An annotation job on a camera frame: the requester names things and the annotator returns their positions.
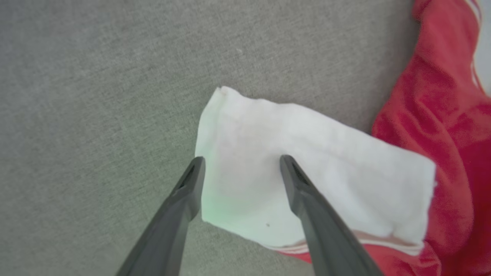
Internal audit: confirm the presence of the white cloth corner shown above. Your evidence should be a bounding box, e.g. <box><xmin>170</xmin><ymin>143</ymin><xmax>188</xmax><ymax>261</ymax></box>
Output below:
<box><xmin>195</xmin><ymin>0</ymin><xmax>491</xmax><ymax>276</ymax></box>

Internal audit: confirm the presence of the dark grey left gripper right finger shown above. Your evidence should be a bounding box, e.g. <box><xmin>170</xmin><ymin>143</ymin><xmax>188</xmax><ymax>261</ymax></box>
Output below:
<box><xmin>280</xmin><ymin>155</ymin><xmax>384</xmax><ymax>276</ymax></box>

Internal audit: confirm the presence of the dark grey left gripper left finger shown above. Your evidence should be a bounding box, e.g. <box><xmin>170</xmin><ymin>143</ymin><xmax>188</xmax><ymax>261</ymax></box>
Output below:
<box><xmin>115</xmin><ymin>156</ymin><xmax>206</xmax><ymax>276</ymax></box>

